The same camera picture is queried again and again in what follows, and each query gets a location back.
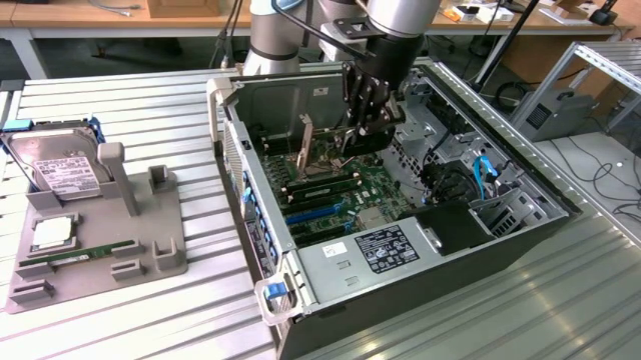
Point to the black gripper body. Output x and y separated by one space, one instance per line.
396 56

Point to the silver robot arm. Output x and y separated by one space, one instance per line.
276 37

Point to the white box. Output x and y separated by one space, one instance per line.
493 15

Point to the black stand pole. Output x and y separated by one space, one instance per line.
522 18

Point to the CPU socket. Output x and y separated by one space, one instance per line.
319 170

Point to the green motherboard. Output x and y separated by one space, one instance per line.
371 187

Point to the grey control box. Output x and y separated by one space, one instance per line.
566 116

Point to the black RAM stick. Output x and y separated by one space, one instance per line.
324 189

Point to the black desk device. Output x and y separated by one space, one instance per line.
603 17

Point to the silver chipset heatsink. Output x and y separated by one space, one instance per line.
373 218

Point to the cardboard box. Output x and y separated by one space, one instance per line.
185 7

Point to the blue expansion slot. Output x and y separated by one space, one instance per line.
313 215

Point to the silver power supply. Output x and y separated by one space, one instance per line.
341 270

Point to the wooden desk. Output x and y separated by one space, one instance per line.
75 18

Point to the blue case release latch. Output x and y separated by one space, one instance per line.
274 291

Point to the black open PC case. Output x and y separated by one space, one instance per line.
401 322

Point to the hard disk with blue rails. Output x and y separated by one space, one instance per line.
55 168

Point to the grey parts rack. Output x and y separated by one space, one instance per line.
101 228

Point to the green RAM stick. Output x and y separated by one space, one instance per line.
81 255

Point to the silver CPU chip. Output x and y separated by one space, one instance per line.
51 234

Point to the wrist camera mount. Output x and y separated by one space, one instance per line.
351 28

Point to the aluminium profile frame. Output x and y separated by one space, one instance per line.
616 56

